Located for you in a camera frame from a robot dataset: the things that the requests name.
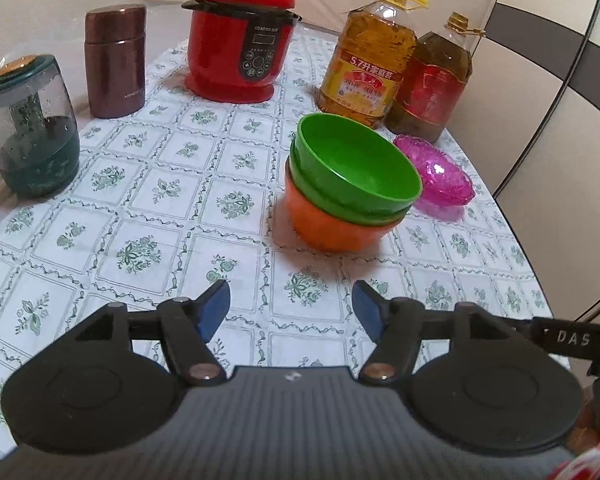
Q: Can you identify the green glass jar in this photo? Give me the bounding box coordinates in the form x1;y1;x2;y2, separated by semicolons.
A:
0;54;80;198

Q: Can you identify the yellow oil bottle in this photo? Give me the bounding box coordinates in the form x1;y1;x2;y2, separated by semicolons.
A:
317;0;431;131

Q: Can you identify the white sliding wardrobe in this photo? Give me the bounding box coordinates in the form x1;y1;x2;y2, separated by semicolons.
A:
480;0;600;211

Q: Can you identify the dark oil bottle red label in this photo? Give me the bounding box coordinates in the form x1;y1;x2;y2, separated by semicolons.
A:
384;11;486;145

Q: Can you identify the maroon thermos flask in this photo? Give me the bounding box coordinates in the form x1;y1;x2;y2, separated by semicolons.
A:
84;3;147;120

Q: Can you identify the large pink plastic plate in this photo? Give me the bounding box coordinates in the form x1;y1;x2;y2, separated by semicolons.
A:
392;134;476;207

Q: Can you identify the red electric pressure cooker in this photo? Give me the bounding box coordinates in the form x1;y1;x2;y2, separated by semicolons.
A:
181;0;303;104

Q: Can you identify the green plastic bowl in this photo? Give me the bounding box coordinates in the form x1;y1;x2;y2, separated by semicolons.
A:
289;113;423;226

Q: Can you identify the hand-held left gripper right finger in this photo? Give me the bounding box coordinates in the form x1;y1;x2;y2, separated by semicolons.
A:
352;280;533;385

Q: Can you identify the green floral tablecloth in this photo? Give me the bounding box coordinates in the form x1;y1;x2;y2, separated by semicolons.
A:
0;25;551;461

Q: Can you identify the orange plastic bowl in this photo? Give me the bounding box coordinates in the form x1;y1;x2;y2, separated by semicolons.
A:
285;165;411;254

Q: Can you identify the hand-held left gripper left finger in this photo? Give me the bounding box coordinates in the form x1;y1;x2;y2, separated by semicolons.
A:
70;280;230;385

